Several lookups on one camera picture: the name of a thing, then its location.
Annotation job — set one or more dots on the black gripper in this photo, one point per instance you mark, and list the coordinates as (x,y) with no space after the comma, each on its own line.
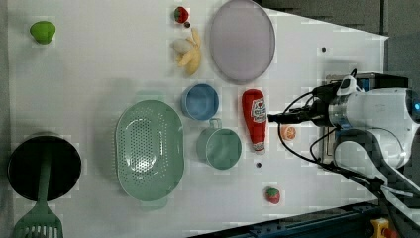
(317,112)

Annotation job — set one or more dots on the red plush ketchup bottle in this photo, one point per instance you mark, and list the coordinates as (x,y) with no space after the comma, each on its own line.
(254,111)

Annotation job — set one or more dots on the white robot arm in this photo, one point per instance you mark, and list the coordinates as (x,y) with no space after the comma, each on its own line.
(376,134)

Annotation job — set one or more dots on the green perforated strainer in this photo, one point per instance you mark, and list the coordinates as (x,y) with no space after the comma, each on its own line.
(149,150)

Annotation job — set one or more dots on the orange slice toy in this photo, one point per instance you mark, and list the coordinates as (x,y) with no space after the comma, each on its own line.
(287,132)

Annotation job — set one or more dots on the green mug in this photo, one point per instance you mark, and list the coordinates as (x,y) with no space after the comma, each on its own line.
(218,147)

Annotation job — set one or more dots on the red strawberry toy bottom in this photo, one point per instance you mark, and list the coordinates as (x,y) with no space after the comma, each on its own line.
(272,195)

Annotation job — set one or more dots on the lilac round plate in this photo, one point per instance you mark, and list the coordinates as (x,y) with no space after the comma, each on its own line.
(242,40)

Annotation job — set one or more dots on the blue cup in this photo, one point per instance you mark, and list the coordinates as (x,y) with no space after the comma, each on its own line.
(199,102)

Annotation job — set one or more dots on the plush peeled banana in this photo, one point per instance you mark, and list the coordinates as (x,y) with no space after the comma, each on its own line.
(188,53)

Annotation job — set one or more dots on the green pear toy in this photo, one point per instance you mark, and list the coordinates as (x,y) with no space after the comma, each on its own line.
(43,32)

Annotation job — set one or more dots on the green slotted spatula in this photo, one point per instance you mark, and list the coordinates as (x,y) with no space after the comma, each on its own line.
(40,221)

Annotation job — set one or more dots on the black cooking pot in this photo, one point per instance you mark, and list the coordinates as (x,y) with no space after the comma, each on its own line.
(24,165)

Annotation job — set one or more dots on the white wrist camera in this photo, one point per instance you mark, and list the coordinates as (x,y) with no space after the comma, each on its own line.
(347,86)

